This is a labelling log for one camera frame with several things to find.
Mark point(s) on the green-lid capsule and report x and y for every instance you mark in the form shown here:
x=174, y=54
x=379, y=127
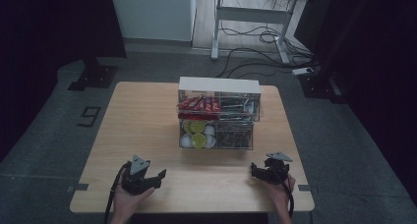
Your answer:
x=187, y=127
x=196, y=126
x=198, y=140

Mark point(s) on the clear acrylic drawer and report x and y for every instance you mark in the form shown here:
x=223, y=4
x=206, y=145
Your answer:
x=216, y=135
x=219, y=107

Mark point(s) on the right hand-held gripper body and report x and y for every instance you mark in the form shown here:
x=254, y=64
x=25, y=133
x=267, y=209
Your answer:
x=276, y=171

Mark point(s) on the white capsule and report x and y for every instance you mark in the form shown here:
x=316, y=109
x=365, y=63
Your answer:
x=186, y=141
x=210, y=141
x=209, y=130

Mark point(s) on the white cabinet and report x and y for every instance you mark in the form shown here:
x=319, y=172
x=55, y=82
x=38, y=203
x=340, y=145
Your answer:
x=152, y=12

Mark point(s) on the dark curtain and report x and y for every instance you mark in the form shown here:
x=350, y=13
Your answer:
x=377, y=70
x=42, y=37

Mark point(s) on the white power strip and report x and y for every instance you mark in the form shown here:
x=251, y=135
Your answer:
x=302, y=71

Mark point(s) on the person's right hand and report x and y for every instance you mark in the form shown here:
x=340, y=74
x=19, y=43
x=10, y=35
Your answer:
x=278, y=189

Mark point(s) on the grey tape strip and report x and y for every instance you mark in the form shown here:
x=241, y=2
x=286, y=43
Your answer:
x=305, y=187
x=78, y=187

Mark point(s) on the white desk frame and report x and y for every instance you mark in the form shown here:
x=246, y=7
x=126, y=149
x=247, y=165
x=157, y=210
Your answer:
x=255, y=14

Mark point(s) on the black stand base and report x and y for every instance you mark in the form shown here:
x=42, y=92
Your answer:
x=95, y=76
x=323, y=84

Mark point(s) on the clear drawer organizer white top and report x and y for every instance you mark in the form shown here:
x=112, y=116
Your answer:
x=219, y=84

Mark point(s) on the pile of dark sachets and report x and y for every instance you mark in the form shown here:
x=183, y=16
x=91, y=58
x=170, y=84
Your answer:
x=236, y=106

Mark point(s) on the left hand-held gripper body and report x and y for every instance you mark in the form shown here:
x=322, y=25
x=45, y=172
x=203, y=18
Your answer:
x=136, y=176

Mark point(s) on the person's left hand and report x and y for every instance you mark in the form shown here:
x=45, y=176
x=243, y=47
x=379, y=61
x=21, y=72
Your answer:
x=128, y=199

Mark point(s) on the row of red packets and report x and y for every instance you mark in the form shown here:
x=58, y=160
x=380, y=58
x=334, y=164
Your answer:
x=199, y=105

